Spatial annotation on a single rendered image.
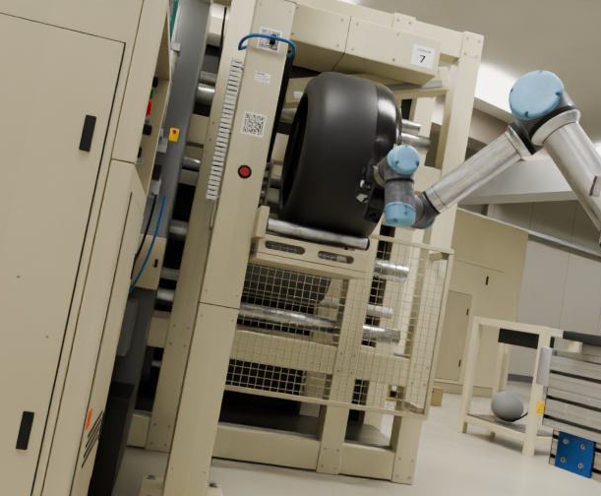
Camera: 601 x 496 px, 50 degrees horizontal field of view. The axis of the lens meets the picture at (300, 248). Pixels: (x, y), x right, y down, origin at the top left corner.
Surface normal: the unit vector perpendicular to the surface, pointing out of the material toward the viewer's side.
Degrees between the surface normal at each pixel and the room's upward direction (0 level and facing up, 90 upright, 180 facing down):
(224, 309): 90
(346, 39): 90
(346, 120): 77
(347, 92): 54
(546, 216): 90
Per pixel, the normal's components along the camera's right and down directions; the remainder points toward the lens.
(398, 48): 0.18, -0.05
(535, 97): -0.53, -0.27
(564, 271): 0.53, 0.02
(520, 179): -0.83, -0.19
